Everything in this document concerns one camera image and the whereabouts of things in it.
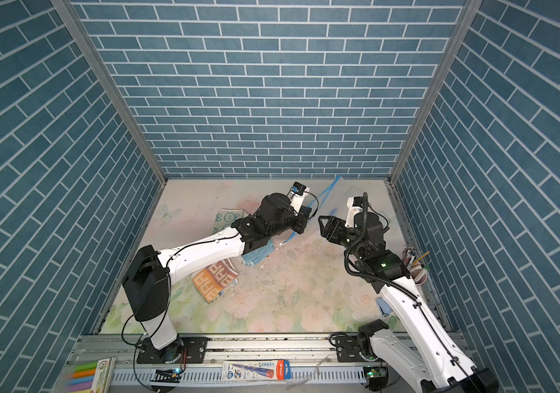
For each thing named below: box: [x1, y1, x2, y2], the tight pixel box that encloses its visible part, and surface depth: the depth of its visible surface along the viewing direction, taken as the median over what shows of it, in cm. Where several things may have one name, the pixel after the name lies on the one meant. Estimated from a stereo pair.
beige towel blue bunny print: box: [212, 207, 250, 235], surface depth 107 cm
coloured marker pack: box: [67, 356, 117, 393], surface depth 69 cm
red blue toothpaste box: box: [220, 358, 292, 381], surface depth 71 cm
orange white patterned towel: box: [192, 257, 239, 304], surface depth 86 cm
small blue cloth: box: [375, 296, 392, 317], surface depth 81 cm
